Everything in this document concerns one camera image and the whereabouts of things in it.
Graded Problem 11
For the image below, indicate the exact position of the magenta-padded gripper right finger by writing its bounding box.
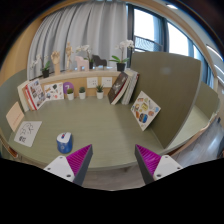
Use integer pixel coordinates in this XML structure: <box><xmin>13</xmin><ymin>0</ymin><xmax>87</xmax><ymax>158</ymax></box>
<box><xmin>134</xmin><ymin>143</ymin><xmax>184</xmax><ymax>185</ymax></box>

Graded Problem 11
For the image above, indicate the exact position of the brown kraft notebook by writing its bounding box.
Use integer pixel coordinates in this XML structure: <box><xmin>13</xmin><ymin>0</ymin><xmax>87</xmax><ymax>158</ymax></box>
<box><xmin>21</xmin><ymin>85</ymin><xmax>34</xmax><ymax>112</ymax></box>

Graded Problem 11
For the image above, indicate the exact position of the blue and white computer mouse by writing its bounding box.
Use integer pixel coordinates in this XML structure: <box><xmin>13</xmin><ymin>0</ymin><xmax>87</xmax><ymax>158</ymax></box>
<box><xmin>55</xmin><ymin>131</ymin><xmax>74</xmax><ymax>155</ymax></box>

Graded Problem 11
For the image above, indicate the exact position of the grey curtain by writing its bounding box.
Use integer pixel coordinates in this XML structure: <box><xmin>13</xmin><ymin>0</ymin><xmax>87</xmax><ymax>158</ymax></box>
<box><xmin>27</xmin><ymin>1</ymin><xmax>129</xmax><ymax>81</ymax></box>

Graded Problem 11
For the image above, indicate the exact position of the white orchid in small pot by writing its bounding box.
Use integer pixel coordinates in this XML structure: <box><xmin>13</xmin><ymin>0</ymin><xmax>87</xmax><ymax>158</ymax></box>
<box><xmin>75</xmin><ymin>44</ymin><xmax>95</xmax><ymax>70</ymax></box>

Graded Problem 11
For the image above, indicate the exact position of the white mouse pad with drawing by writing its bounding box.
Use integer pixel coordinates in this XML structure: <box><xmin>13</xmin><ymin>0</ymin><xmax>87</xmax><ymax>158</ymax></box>
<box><xmin>13</xmin><ymin>120</ymin><xmax>43</xmax><ymax>148</ymax></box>

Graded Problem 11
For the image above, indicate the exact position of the round purple number sign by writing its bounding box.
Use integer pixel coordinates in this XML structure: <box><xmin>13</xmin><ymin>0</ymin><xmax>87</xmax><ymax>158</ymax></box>
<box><xmin>62</xmin><ymin>81</ymin><xmax>75</xmax><ymax>96</ymax></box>

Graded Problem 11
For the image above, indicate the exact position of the beige booklet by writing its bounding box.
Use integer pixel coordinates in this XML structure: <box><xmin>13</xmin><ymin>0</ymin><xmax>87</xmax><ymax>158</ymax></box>
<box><xmin>5</xmin><ymin>101</ymin><xmax>25</xmax><ymax>133</ymax></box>

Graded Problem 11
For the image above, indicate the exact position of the colourful sticker board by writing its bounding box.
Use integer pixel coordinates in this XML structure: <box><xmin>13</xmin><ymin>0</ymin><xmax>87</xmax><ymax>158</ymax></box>
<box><xmin>130</xmin><ymin>90</ymin><xmax>162</xmax><ymax>132</ymax></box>

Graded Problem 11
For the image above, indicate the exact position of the green desk partition panel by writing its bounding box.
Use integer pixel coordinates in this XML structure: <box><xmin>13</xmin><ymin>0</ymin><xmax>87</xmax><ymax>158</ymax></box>
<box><xmin>0</xmin><ymin>68</ymin><xmax>28</xmax><ymax>141</ymax></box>
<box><xmin>129</xmin><ymin>51</ymin><xmax>203</xmax><ymax>149</ymax></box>

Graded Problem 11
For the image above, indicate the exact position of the dark-framed window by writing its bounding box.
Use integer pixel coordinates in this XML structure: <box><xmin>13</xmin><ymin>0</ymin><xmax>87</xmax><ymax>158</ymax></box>
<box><xmin>126</xmin><ymin>3</ymin><xmax>214</xmax><ymax>89</ymax></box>

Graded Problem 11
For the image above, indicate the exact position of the white wall socket plate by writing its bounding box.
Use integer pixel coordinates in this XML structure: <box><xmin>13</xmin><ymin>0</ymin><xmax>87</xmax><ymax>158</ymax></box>
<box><xmin>101</xmin><ymin>76</ymin><xmax>113</xmax><ymax>88</ymax></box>
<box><xmin>86</xmin><ymin>77</ymin><xmax>99</xmax><ymax>89</ymax></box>

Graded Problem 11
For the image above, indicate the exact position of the pink wooden horse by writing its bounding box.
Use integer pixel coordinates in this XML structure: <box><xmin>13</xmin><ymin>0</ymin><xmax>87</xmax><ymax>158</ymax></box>
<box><xmin>74</xmin><ymin>55</ymin><xmax>90</xmax><ymax>72</ymax></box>

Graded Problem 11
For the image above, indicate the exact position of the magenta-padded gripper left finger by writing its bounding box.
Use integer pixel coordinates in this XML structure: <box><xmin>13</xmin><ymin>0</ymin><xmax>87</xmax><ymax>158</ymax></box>
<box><xmin>43</xmin><ymin>143</ymin><xmax>94</xmax><ymax>187</ymax></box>

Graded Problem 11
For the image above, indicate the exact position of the wooden artist mannequin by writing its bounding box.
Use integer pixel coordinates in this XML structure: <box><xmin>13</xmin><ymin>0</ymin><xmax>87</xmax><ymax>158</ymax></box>
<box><xmin>64</xmin><ymin>41</ymin><xmax>74</xmax><ymax>72</ymax></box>

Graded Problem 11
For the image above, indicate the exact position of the red-spined book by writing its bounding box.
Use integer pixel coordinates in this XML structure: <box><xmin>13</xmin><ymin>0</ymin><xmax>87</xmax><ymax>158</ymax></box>
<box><xmin>24</xmin><ymin>85</ymin><xmax>37</xmax><ymax>111</ymax></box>

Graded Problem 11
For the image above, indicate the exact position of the black wooden horse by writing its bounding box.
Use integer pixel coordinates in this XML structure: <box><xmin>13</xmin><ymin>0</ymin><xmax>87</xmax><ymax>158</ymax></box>
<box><xmin>91</xmin><ymin>54</ymin><xmax>108</xmax><ymax>68</ymax></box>

